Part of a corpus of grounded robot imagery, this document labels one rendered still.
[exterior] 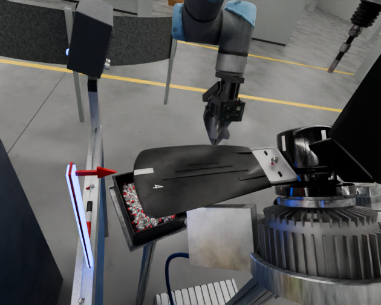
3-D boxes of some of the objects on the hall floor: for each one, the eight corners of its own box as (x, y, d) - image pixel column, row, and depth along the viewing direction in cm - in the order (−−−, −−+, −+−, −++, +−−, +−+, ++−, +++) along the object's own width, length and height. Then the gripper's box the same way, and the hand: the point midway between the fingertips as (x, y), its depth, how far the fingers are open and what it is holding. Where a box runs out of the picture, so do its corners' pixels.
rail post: (108, 236, 146) (102, 145, 95) (101, 237, 145) (92, 145, 94) (108, 231, 149) (102, 139, 98) (101, 232, 148) (92, 139, 97)
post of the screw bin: (142, 304, 124) (159, 228, 71) (137, 307, 122) (149, 231, 69) (141, 298, 125) (155, 220, 73) (135, 301, 124) (146, 223, 71)
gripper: (221, 74, 53) (207, 155, 62) (254, 77, 56) (237, 154, 65) (208, 69, 61) (198, 143, 70) (238, 72, 64) (225, 142, 73)
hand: (214, 140), depth 69 cm, fingers closed
